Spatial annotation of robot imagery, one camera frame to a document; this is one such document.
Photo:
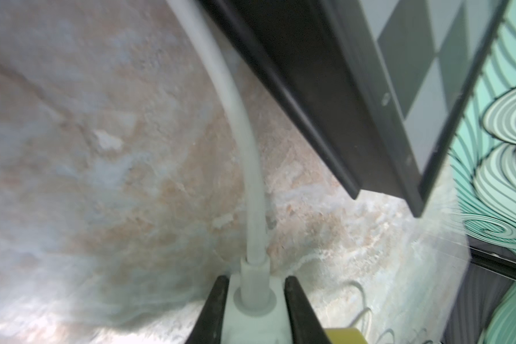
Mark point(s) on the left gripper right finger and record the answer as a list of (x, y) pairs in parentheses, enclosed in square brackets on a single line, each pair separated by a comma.
[(304, 324)]

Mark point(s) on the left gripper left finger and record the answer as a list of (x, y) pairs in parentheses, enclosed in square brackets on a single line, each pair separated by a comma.
[(208, 326)]

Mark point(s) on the yellow charger adapter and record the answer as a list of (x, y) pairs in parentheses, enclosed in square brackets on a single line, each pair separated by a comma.
[(345, 336)]

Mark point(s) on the white power strip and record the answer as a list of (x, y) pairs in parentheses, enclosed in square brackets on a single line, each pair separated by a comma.
[(270, 325)]

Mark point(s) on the black chessboard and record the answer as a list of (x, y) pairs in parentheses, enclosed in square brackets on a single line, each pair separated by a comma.
[(376, 87)]

